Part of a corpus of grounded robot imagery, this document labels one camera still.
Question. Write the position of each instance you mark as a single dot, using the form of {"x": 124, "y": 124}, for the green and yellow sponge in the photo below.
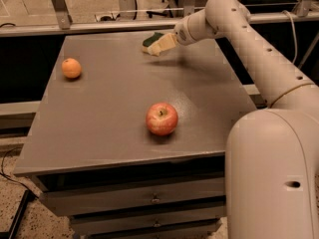
{"x": 151, "y": 40}

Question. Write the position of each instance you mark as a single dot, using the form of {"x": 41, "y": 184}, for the orange fruit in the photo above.
{"x": 71, "y": 68}

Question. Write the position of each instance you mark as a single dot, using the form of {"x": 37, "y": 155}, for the bottom grey drawer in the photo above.
{"x": 204, "y": 227}

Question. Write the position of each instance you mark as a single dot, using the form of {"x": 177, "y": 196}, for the grey drawer cabinet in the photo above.
{"x": 92, "y": 132}

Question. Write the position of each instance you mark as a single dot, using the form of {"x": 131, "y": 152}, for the grey drawer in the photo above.
{"x": 204, "y": 227}
{"x": 93, "y": 200}
{"x": 153, "y": 217}

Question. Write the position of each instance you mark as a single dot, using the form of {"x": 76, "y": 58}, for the black flat floor object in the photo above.
{"x": 17, "y": 218}

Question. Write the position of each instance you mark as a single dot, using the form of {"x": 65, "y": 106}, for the white power strip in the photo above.
{"x": 107, "y": 17}

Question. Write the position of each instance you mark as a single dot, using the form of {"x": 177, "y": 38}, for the top grey drawer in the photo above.
{"x": 93, "y": 200}

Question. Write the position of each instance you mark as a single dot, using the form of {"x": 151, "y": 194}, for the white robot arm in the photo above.
{"x": 272, "y": 155}

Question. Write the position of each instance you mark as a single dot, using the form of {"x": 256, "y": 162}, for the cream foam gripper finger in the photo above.
{"x": 166, "y": 42}

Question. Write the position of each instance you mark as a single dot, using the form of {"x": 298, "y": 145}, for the middle grey drawer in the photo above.
{"x": 153, "y": 217}

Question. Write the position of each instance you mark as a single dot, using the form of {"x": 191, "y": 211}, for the red apple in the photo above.
{"x": 161, "y": 119}

